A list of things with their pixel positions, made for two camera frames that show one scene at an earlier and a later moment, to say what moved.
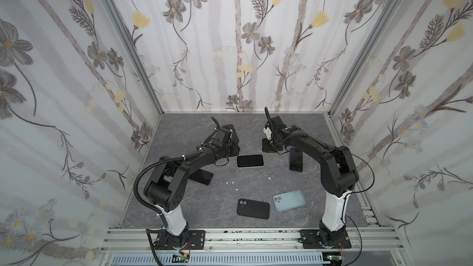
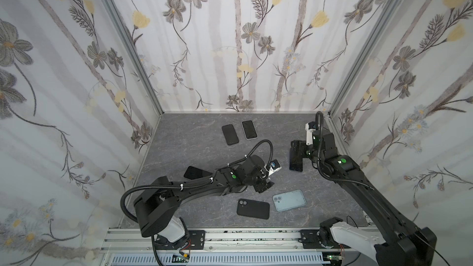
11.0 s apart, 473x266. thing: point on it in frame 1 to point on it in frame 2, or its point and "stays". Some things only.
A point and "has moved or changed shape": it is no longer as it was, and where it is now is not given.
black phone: [230, 127] stays
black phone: [202, 177] stays
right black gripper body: [270, 143] to [300, 151]
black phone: [295, 160] stays
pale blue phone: [289, 200] stays
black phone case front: [253, 208] stays
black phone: [249, 161] has moved or changed shape
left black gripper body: [230, 150] to [260, 186]
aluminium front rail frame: [142, 241] stays
